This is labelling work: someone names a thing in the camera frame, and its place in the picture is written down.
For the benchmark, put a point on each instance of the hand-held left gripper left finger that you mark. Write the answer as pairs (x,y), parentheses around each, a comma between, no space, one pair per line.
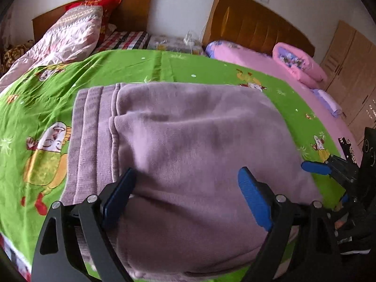
(117,202)

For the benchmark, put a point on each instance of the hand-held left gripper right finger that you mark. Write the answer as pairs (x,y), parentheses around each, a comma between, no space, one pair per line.
(255,202)

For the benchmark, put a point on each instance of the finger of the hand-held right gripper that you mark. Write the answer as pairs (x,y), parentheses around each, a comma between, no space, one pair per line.
(315,168)
(345,198)

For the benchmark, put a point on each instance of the mauve sweater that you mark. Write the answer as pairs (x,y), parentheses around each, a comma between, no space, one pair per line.
(191,141)

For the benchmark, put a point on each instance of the folded lavender cloth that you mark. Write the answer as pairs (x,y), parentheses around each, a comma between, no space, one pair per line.
(329,102)

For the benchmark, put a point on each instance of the pink rolled quilt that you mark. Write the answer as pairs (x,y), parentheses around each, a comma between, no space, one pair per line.
(305,67)

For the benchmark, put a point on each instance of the pink bed sheet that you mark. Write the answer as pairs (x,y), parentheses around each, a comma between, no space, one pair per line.
(279,67)

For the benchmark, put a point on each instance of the wooden wardrobe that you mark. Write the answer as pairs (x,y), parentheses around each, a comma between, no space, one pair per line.
(352,64)

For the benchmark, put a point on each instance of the red white patterned sheet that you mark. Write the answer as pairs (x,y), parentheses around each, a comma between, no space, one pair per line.
(14,258)

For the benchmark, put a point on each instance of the green cartoon printed bed sheet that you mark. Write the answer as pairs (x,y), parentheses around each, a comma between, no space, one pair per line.
(117,67)

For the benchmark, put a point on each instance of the floral pillow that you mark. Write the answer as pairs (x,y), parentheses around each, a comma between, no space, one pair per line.
(218,48)

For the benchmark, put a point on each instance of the padded wooden headboard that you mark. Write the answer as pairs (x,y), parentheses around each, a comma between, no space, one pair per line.
(249,26)

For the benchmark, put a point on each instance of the plaid bed sheet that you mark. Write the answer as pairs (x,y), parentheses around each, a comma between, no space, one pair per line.
(126,41)

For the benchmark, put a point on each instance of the nightstand with floral cloth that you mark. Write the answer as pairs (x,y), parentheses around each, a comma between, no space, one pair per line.
(170,44)

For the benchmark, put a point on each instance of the pink patterned quilt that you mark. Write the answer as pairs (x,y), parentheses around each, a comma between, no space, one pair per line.
(64,35)

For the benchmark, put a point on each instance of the yellow brown blanket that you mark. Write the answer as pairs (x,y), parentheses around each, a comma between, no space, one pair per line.
(14,54)

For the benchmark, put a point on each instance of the plain wooden headboard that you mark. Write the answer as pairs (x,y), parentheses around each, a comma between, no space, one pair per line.
(132,11)

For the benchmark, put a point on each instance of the red pillow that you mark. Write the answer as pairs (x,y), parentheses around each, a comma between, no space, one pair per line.
(111,8)

